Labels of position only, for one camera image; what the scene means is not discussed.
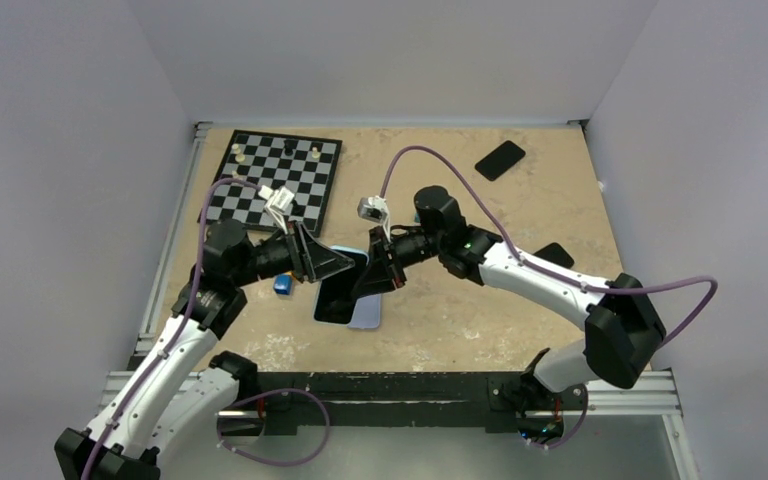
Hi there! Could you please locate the black white chessboard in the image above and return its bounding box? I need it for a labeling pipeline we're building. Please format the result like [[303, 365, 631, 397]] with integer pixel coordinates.
[[206, 130, 343, 236]]

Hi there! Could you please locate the phone in dark case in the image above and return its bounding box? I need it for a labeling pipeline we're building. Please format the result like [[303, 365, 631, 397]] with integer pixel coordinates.
[[534, 242, 575, 269]]

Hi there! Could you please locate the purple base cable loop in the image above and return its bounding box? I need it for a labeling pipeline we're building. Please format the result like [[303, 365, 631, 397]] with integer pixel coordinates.
[[215, 388, 332, 466]]

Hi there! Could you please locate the black phone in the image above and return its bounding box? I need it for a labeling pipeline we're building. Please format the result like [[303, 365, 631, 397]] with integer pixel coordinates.
[[474, 140, 526, 182]]

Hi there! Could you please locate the blue toy brick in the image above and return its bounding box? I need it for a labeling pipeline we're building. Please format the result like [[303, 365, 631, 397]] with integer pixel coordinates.
[[273, 274, 294, 296]]

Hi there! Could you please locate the black chess piece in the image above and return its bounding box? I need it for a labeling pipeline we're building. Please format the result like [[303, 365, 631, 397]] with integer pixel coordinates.
[[283, 139, 297, 156], [291, 200, 306, 216]]

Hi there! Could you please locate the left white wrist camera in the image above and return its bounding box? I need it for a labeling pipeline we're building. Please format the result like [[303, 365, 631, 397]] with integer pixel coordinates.
[[257, 185, 295, 233]]

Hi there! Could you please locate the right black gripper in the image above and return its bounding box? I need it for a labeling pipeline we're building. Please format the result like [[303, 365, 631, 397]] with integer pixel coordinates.
[[352, 224, 446, 297]]

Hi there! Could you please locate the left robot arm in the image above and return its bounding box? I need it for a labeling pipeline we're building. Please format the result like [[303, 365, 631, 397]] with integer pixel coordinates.
[[54, 220, 354, 479]]

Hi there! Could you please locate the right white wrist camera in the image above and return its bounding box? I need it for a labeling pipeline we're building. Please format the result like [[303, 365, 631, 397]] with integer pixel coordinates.
[[357, 196, 392, 242]]

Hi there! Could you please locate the lilac phone case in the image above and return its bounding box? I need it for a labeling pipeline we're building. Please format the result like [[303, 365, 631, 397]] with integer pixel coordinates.
[[347, 294, 382, 330]]

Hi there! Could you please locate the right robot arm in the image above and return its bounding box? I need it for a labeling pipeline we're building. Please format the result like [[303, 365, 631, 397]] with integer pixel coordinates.
[[349, 186, 666, 407]]

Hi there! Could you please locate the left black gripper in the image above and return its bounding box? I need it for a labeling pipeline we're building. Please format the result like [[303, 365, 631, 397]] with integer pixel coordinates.
[[231, 218, 353, 287]]

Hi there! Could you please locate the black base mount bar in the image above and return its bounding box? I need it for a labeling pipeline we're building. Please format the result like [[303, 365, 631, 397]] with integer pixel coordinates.
[[219, 371, 586, 439]]

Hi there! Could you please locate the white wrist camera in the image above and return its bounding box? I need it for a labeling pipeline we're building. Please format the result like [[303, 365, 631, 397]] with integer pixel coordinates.
[[257, 185, 295, 233], [357, 196, 392, 242]]

